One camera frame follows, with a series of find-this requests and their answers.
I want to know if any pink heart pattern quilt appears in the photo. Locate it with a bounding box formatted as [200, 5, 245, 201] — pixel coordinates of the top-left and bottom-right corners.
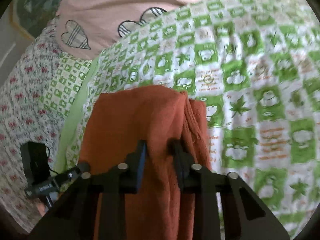
[56, 0, 201, 59]

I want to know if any green white checkered blanket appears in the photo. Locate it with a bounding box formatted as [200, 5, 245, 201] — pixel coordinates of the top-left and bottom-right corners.
[40, 0, 319, 238]

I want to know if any white gold trimmed headboard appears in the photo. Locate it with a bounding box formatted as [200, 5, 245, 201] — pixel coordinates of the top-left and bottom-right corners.
[0, 0, 35, 86]

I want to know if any rust orange small garment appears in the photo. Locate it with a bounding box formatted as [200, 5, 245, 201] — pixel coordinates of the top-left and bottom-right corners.
[79, 85, 210, 239]

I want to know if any left hand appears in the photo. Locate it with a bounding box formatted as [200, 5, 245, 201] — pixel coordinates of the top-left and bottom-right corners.
[36, 202, 49, 217]

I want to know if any white red floral bedsheet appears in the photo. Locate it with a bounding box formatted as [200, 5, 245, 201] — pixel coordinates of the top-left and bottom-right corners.
[1, 18, 64, 232]

